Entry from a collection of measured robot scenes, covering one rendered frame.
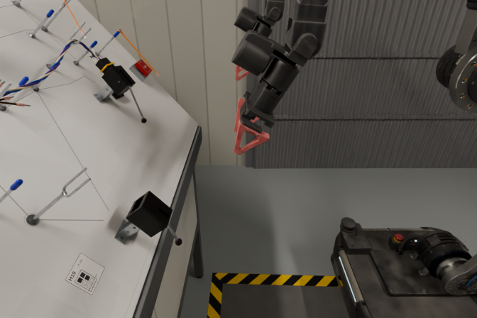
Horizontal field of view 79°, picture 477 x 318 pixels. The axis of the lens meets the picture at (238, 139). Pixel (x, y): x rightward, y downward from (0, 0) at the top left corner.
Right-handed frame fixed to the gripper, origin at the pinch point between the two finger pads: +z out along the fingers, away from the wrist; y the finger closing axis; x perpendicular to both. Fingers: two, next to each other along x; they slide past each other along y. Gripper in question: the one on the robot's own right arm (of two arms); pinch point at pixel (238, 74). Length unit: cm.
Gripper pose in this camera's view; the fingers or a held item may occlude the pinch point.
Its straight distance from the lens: 111.2
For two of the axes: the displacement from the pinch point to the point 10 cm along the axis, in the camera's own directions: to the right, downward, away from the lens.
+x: 8.7, 4.3, 2.4
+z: -4.9, 7.6, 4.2
